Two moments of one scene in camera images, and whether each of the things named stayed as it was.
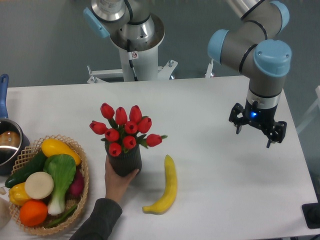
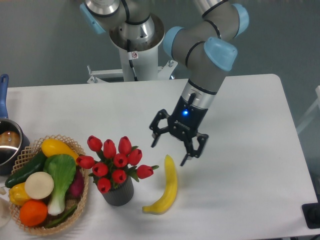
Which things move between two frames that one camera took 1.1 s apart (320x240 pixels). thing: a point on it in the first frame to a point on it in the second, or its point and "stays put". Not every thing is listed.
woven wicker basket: (24, 154) stays put
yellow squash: (53, 146) stays put
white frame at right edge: (312, 112) stays put
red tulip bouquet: (120, 134) to (110, 168)
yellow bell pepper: (17, 194) stays put
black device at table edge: (311, 214) stays put
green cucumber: (36, 164) stays put
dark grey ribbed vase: (127, 162) to (121, 195)
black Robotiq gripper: (260, 116) to (186, 118)
